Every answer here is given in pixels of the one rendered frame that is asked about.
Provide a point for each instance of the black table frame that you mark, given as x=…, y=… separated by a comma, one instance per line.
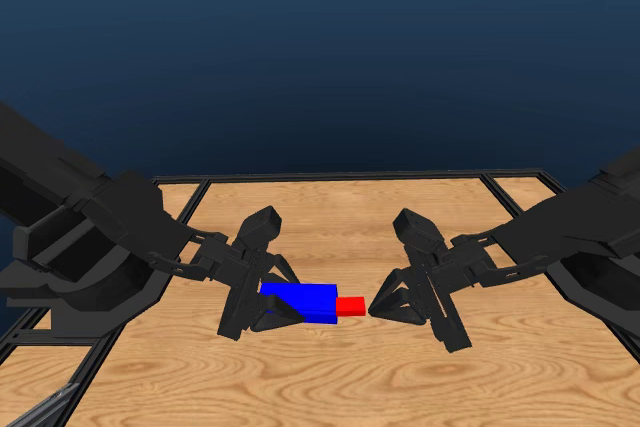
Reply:
x=350, y=176

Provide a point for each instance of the thin red peg bar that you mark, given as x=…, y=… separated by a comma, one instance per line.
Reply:
x=351, y=306

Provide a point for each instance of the blue hollow socket block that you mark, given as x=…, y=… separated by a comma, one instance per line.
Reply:
x=310, y=302

